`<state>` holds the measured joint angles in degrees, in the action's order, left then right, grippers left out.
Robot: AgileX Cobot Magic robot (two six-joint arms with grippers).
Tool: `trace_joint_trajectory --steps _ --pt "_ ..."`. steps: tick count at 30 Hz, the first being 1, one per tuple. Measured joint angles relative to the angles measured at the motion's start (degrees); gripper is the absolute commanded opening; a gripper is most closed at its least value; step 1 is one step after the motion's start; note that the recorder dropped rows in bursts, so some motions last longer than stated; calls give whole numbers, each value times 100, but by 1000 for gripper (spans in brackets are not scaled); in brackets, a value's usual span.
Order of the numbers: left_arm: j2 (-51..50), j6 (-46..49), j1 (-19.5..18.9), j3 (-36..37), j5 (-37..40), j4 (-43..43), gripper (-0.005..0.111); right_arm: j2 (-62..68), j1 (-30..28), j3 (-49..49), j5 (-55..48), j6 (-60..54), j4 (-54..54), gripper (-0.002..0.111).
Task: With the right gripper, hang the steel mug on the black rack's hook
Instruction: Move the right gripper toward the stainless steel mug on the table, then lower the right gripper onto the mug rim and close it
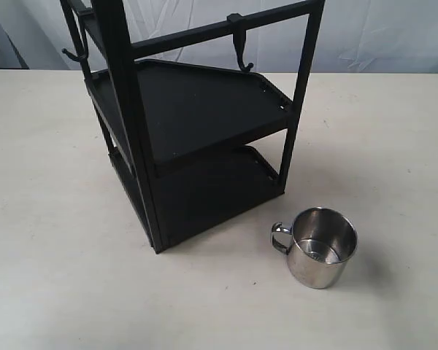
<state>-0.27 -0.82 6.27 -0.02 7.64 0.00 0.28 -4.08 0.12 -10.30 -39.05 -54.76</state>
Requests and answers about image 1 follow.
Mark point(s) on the black metal shelf rack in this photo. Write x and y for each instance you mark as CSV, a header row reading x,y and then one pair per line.
x,y
194,140

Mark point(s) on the stainless steel mug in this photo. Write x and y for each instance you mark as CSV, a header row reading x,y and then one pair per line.
x,y
317,245

